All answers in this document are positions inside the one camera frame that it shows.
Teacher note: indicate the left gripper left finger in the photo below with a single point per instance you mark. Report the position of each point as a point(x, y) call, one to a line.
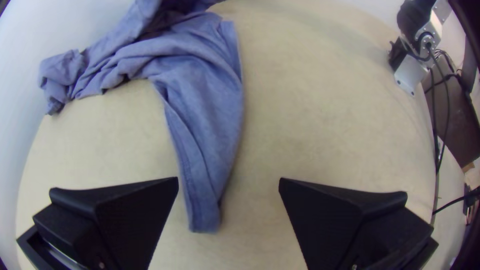
point(123, 221)

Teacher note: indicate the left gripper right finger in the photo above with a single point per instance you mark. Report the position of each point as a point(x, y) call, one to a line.
point(330, 225)

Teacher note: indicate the blue t-shirt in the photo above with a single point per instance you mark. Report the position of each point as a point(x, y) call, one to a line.
point(202, 93)

